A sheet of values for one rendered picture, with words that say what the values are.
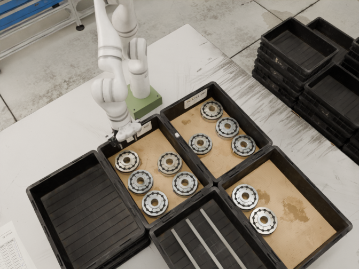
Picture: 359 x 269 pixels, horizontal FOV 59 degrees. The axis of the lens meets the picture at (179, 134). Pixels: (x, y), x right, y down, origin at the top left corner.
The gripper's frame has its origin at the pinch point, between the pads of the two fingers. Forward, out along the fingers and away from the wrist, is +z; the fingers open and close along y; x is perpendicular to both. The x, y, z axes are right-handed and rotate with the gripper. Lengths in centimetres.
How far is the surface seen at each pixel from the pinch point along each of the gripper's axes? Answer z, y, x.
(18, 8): 57, 2, -184
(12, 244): 30, 60, -3
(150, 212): 14.4, 6.5, 24.1
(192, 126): 17.2, -30.2, 0.8
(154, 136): 17.2, -13.1, -4.7
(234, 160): 17.2, -34.7, 24.9
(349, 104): 62, -136, 24
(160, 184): 17.2, -2.9, 15.7
